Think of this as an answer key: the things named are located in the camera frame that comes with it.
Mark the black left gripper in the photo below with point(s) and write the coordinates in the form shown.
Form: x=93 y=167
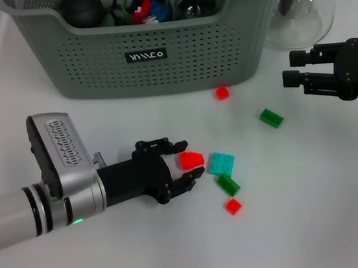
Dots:
x=132 y=179

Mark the red sloped brick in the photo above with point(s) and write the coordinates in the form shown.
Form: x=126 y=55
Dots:
x=192 y=160

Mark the teal square plate brick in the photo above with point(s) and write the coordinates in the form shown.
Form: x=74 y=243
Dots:
x=221 y=163

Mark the green brick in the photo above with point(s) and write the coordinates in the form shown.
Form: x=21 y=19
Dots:
x=228 y=185
x=271 y=117

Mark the small red brick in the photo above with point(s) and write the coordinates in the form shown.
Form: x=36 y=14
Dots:
x=233 y=206
x=222 y=93

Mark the blue square plate brick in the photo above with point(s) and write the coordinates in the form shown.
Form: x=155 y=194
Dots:
x=160 y=10

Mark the white long brick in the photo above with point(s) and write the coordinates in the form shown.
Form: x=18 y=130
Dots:
x=150 y=20

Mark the long dark red brick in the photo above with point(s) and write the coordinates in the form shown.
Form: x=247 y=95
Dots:
x=142 y=13

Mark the grey-green perforated storage bin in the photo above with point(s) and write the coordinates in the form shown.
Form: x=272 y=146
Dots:
x=189 y=57

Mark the glass carafe black lid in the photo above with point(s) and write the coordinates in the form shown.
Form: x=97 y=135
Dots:
x=305 y=17

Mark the dark clay teapot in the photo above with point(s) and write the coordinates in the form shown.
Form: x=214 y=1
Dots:
x=80 y=10

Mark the silver vented wrist camera box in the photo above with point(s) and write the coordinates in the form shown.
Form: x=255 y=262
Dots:
x=63 y=148

